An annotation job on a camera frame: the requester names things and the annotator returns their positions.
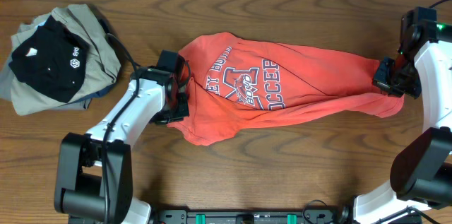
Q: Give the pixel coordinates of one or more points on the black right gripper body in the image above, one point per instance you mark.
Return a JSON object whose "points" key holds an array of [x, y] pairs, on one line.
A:
{"points": [[398, 78]]}

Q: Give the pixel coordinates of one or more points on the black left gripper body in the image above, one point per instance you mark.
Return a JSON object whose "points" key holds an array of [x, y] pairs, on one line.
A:
{"points": [[180, 109]]}

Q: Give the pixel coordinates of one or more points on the red soccer t-shirt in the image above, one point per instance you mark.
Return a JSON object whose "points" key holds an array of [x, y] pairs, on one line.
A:
{"points": [[240, 84]]}

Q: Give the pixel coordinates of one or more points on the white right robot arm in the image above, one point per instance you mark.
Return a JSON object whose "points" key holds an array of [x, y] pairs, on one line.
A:
{"points": [[420, 178]]}

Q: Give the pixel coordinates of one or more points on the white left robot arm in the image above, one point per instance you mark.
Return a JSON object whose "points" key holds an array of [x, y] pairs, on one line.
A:
{"points": [[94, 180]]}

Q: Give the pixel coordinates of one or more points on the navy blue folded garment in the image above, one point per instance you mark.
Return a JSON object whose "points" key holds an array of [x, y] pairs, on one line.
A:
{"points": [[99, 93]]}

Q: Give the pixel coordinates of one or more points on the khaki folded shirt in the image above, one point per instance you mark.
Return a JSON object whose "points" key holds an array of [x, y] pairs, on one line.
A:
{"points": [[102, 66]]}

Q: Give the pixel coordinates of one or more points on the black polo shirt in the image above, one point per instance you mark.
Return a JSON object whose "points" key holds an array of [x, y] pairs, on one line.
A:
{"points": [[52, 61]]}

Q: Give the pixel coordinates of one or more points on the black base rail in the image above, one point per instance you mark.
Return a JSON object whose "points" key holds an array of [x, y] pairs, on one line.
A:
{"points": [[229, 217]]}

